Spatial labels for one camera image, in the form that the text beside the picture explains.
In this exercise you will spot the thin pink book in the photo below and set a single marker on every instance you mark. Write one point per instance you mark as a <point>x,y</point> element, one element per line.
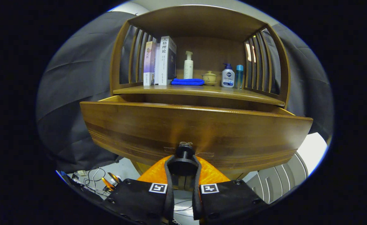
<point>149,62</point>

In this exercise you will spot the white board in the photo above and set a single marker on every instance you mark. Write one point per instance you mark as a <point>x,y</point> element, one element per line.
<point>311,153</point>

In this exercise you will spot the white lotion bottle blue cap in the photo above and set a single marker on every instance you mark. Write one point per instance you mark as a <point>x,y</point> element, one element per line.
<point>228,78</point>

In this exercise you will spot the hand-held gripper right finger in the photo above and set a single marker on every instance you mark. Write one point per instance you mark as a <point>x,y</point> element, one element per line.
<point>196,193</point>

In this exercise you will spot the wooden countertop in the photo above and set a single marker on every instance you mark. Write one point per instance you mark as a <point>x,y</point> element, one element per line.
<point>202,90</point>

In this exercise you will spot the teal slim bottle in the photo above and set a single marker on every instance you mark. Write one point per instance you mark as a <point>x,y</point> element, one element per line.
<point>239,76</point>

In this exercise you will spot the thick white book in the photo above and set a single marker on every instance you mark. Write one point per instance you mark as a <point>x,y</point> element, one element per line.
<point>164,62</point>

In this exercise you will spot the wooden drawer with black knob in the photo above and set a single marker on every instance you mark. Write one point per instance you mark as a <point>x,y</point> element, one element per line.
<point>171,125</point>

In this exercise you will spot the folded blue cloth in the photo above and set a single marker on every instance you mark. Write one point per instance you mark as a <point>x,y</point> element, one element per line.
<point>186,82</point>

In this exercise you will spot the brown wooden cabinet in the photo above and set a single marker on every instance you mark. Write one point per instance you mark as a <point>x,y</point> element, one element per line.
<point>208,53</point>

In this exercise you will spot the white power strip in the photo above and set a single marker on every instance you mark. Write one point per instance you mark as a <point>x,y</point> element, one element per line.
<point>81,172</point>

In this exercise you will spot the grey white ribbed panel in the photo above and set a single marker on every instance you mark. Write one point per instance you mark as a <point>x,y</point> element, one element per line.
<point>274,184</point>

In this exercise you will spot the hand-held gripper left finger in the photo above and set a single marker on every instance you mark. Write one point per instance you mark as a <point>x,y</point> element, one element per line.
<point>170,193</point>

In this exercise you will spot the orange black tool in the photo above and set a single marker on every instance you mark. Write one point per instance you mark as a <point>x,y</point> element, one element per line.
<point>108,182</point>

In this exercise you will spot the white pump bottle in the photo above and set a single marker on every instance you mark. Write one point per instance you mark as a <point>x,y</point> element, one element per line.
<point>188,68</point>

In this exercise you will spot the yellow lidded teacup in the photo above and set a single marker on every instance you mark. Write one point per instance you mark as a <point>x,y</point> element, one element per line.
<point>209,77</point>

